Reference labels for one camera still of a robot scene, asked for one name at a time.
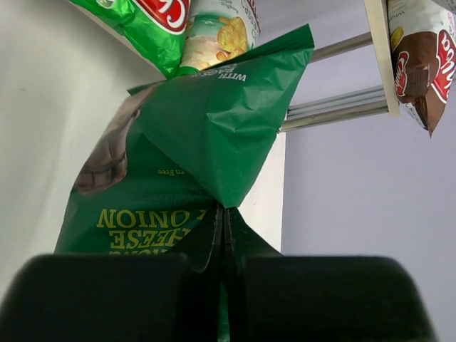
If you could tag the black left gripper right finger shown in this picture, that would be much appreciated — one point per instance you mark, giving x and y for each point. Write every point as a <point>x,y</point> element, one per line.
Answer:
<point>272,297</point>

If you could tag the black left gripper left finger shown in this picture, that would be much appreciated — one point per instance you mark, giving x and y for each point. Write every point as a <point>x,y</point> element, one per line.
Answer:
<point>172,296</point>

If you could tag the green Real hand cooked bag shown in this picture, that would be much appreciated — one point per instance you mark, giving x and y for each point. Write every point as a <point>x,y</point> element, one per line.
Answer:
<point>177,148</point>

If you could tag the green Chuba cassava chips bag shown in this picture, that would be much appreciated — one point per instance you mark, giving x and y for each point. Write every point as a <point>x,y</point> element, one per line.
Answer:
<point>155,28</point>

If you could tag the brown Chuba bag text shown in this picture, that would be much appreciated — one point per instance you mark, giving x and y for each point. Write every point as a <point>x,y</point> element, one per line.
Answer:
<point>422,45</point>

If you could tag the white two-tier shelf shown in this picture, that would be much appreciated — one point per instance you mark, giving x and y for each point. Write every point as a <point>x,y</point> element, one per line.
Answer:
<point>360,103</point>

